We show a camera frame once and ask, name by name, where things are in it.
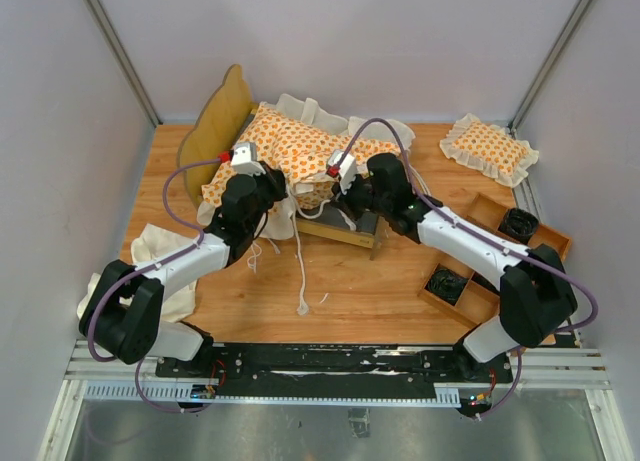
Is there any dark rolled sock lower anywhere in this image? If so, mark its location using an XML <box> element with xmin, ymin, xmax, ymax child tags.
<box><xmin>425</xmin><ymin>268</ymin><xmax>469</xmax><ymax>306</ymax></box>

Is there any duck print bed cover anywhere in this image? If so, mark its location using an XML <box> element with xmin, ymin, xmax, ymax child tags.
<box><xmin>197</xmin><ymin>94</ymin><xmax>400</xmax><ymax>241</ymax></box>

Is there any duck print small pillow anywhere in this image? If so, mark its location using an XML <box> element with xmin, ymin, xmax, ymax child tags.
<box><xmin>439</xmin><ymin>113</ymin><xmax>539</xmax><ymax>188</ymax></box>

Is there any cream cloth pile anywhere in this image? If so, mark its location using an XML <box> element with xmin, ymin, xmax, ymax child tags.
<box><xmin>77</xmin><ymin>223</ymin><xmax>201</xmax><ymax>327</ymax></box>

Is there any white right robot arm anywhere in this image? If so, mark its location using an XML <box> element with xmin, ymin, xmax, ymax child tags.
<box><xmin>328</xmin><ymin>153</ymin><xmax>577</xmax><ymax>381</ymax></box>

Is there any dark rolled sock upper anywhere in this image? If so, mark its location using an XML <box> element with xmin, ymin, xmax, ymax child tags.
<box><xmin>498</xmin><ymin>208</ymin><xmax>539</xmax><ymax>244</ymax></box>

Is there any wooden pet bed frame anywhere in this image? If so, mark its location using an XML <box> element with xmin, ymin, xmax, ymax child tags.
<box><xmin>177</xmin><ymin>65</ymin><xmax>413</xmax><ymax>260</ymax></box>

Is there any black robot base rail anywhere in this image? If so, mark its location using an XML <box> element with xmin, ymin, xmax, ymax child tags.
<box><xmin>70</xmin><ymin>341</ymin><xmax>611</xmax><ymax>407</ymax></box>

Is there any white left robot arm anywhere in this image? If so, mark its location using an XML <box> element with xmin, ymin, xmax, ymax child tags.
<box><xmin>79</xmin><ymin>166</ymin><xmax>287</xmax><ymax>377</ymax></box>

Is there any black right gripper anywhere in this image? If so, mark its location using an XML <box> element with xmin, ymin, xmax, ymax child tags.
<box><xmin>329</xmin><ymin>171</ymin><xmax>390</xmax><ymax>222</ymax></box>

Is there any wooden compartment organizer box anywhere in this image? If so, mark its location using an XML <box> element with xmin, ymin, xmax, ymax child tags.
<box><xmin>418</xmin><ymin>194</ymin><xmax>572</xmax><ymax>328</ymax></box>

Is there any dark rolled sock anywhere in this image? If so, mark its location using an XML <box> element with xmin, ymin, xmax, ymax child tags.
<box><xmin>498</xmin><ymin>208</ymin><xmax>539</xmax><ymax>244</ymax></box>
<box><xmin>425</xmin><ymin>268</ymin><xmax>469</xmax><ymax>306</ymax></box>

